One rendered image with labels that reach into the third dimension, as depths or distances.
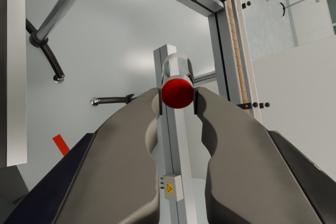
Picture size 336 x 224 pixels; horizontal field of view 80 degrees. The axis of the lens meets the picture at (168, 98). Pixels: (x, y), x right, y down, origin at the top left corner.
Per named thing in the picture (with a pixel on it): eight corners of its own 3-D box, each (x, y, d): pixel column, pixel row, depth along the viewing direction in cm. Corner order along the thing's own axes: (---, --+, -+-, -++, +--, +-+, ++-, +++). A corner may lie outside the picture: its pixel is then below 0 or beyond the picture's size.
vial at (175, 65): (191, 51, 15) (196, 76, 12) (190, 77, 17) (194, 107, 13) (162, 52, 15) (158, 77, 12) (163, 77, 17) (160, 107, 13)
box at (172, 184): (162, 175, 108) (174, 177, 102) (168, 173, 112) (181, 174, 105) (164, 199, 106) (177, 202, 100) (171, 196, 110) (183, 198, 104)
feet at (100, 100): (89, 96, 134) (99, 92, 125) (147, 98, 170) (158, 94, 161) (90, 108, 133) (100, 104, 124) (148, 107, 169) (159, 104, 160)
